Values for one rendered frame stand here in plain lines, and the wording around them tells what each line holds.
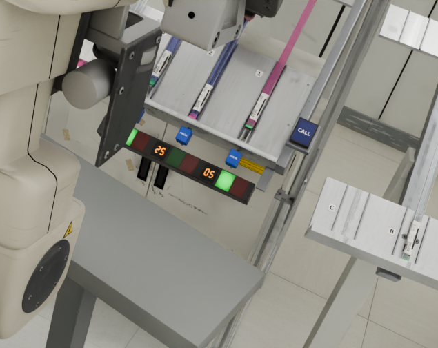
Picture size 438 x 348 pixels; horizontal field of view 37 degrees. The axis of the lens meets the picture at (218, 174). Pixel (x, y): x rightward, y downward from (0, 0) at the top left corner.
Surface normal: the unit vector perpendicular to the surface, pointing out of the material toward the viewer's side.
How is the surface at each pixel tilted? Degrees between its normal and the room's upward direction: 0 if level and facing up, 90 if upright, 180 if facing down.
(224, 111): 46
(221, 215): 90
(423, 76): 90
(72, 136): 90
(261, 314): 0
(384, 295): 0
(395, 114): 90
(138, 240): 0
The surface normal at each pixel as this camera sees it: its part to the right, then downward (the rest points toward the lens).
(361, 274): -0.24, 0.47
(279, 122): -0.04, -0.25
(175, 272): 0.29, -0.80
